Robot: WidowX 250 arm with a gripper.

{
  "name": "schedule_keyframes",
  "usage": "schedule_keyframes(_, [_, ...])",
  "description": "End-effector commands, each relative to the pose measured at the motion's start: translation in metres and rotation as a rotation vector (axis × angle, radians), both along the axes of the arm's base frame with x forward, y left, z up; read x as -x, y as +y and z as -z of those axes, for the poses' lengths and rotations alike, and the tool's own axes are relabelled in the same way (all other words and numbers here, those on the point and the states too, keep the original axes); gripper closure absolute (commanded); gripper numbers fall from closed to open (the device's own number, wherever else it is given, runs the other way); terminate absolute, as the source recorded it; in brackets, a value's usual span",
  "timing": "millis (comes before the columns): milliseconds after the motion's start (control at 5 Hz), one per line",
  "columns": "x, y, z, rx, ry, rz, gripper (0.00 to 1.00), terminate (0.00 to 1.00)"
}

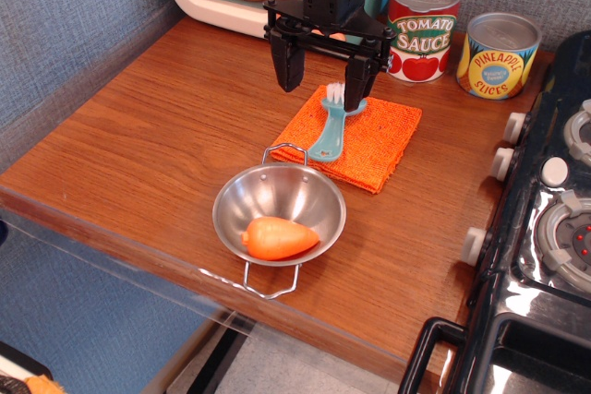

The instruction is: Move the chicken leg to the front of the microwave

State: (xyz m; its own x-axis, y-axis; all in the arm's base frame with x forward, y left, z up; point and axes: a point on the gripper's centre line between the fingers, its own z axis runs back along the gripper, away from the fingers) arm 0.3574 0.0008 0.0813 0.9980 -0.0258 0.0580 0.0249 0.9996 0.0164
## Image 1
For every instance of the teal toy scrub brush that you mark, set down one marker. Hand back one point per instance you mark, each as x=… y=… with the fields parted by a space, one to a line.
x=330 y=144

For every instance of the tomato sauce toy can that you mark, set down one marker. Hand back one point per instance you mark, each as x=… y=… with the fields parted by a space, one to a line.
x=423 y=37

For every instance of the orange plastic toy carrot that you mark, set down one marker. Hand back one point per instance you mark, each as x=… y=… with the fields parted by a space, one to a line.
x=273 y=238

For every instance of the small steel two-handled bowl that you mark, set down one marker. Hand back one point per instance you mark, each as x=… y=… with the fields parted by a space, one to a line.
x=286 y=188

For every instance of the orange fuzzy object bottom left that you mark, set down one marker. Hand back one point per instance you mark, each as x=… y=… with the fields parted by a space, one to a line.
x=30 y=385

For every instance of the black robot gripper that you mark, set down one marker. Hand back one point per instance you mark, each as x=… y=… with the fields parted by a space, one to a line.
x=339 y=27

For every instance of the black toy stove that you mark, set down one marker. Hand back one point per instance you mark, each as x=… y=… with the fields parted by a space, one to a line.
x=528 y=329

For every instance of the orange folded cloth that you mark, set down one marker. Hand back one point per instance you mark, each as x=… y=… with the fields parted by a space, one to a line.
x=374 y=140

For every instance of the pineapple slices toy can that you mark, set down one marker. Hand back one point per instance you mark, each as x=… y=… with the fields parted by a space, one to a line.
x=498 y=53

